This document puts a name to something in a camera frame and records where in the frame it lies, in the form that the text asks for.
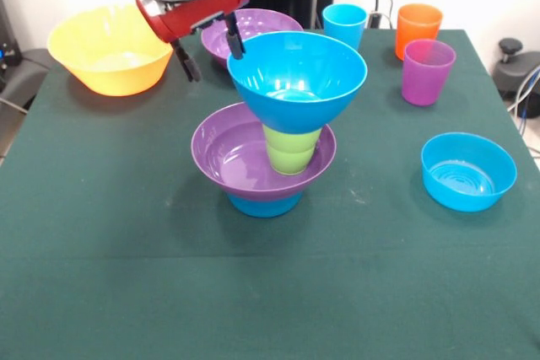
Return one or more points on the black knobbed equipment base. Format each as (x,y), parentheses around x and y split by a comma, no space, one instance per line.
(514,73)

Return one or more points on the black power strip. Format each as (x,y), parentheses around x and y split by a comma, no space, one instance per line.
(374,20)

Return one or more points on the blue cup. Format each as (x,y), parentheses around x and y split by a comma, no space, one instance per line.
(343,25)

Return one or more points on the green cup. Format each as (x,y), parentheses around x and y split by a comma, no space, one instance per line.
(291,141)
(291,164)

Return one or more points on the purple cup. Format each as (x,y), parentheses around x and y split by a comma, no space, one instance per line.
(426,77)

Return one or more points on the black electronic device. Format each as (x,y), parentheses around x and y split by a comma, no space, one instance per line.
(8,31)

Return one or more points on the small blue bowl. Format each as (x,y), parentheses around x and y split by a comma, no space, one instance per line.
(464,183)
(263,209)

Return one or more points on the dark green tablecloth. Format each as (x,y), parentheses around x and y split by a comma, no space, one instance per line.
(270,271)

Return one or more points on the orange cup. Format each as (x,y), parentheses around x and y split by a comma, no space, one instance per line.
(417,27)

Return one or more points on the purple bowl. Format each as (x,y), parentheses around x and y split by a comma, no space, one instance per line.
(228,157)
(215,41)

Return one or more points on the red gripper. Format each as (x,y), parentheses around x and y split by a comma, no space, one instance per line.
(194,16)

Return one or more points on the yellow bowl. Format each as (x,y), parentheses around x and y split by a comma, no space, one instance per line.
(105,52)

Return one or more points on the large deep blue bowl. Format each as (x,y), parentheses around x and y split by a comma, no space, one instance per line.
(295,111)

